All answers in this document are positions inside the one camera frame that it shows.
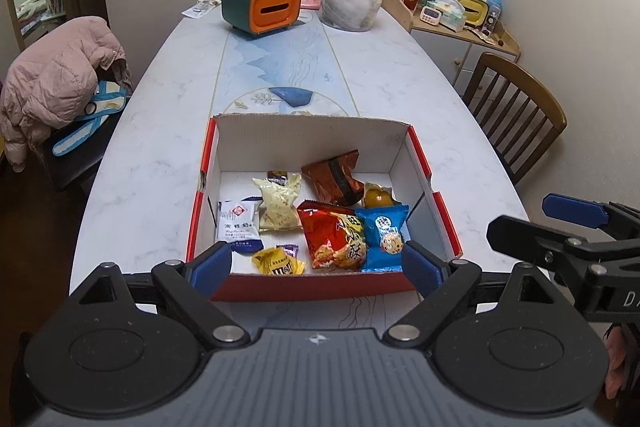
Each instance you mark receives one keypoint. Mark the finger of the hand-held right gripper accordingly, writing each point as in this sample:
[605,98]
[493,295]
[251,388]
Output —
[530,239]
[575,209]

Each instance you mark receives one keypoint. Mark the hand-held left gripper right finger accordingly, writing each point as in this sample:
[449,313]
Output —
[422,268]

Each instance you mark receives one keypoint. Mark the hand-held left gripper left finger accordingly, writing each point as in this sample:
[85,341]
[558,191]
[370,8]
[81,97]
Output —
[212,267]

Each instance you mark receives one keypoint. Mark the white and blue candy packet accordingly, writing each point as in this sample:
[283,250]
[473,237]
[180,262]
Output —
[239,227]

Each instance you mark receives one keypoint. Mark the blue cookie packet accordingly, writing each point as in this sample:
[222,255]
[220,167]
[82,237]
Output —
[385,237]

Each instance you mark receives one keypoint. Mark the yellow candy packet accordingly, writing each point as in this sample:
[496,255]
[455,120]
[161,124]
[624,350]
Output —
[277,263]

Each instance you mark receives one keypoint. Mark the small purple candy packet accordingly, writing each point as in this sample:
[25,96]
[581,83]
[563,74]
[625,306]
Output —
[288,251]

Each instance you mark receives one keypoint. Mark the orange snack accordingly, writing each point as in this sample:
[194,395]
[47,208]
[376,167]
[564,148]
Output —
[377,197]

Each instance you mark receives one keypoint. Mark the pale yellow snack packet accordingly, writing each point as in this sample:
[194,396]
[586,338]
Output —
[277,207]

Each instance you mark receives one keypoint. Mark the red and yellow snack bag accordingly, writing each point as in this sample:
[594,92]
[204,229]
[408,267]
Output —
[332,237]

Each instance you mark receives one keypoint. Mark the brown chocolate cube gold sticker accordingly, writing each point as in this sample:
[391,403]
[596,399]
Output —
[276,178]

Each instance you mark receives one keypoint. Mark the dark red snack bag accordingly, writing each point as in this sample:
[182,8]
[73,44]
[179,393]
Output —
[332,179]

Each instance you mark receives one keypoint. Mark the white cardboard box red edges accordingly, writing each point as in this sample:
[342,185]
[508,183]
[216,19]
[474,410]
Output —
[310,142]

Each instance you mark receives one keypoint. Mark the person's right hand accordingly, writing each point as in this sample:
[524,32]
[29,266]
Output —
[616,357]

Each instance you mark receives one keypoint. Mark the wooden chair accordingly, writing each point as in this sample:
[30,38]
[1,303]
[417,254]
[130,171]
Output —
[520,112]

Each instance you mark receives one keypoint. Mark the dark chair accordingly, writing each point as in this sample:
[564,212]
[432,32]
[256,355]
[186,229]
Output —
[75,167]

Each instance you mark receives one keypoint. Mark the blue and white bag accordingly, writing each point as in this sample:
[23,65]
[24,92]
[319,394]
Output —
[95,117]

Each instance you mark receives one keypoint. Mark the wooden corner cabinet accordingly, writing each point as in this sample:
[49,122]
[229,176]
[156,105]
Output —
[450,52]

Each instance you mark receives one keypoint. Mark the yellow tissue box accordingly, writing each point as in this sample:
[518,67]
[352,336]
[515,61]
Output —
[474,9]

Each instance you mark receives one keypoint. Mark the green and white tissue pack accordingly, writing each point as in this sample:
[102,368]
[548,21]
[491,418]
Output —
[452,17]

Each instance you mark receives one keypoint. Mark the white kitchen timer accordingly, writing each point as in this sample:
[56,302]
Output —
[430,14]

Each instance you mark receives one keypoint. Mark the pink puffer jacket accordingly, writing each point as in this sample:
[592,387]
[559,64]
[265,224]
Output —
[55,77]

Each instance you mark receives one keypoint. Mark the white paper card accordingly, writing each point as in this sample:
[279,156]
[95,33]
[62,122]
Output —
[200,9]

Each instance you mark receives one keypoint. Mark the orange and green tissue box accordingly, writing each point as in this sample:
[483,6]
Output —
[265,9]

